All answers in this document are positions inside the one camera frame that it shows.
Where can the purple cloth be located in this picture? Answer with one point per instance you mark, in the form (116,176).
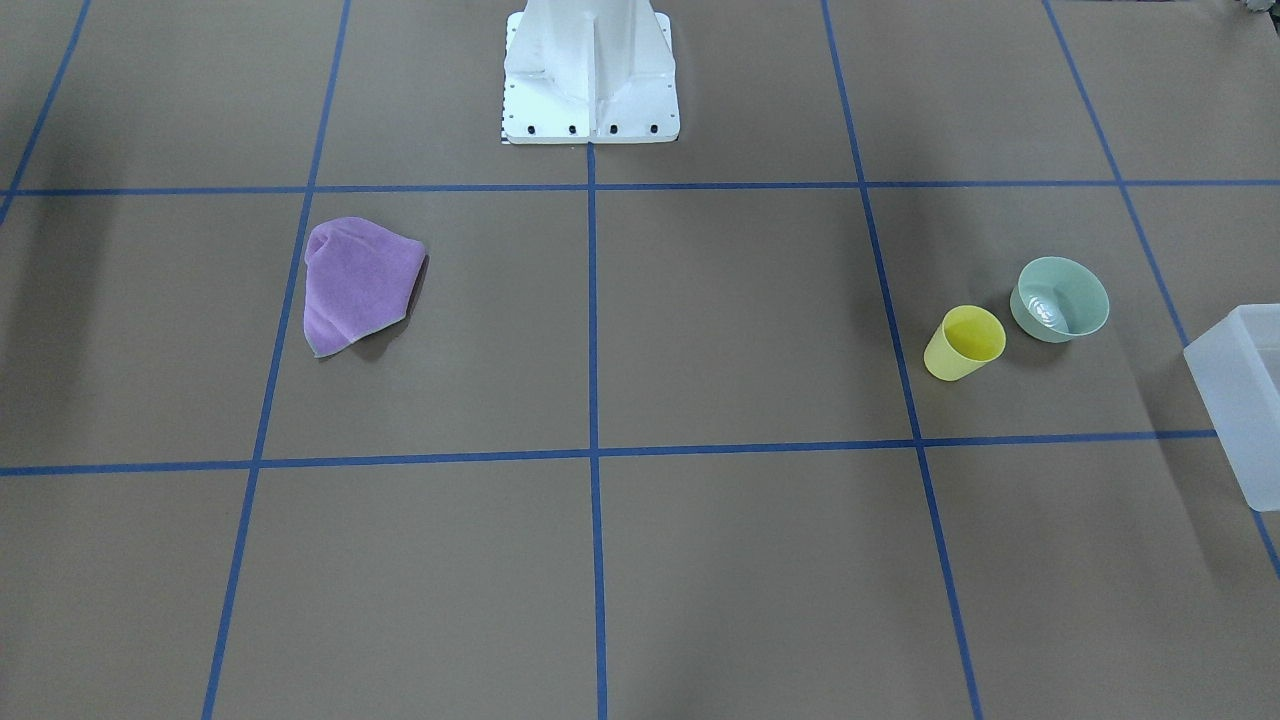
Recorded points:
(359,280)

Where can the yellow plastic cup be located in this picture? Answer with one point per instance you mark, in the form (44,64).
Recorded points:
(968,338)

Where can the green plastic bowl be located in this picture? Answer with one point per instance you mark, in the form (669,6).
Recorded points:
(1056,300)

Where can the translucent plastic box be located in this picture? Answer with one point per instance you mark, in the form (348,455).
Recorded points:
(1235,365)

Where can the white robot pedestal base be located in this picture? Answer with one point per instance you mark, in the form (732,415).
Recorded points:
(579,72)

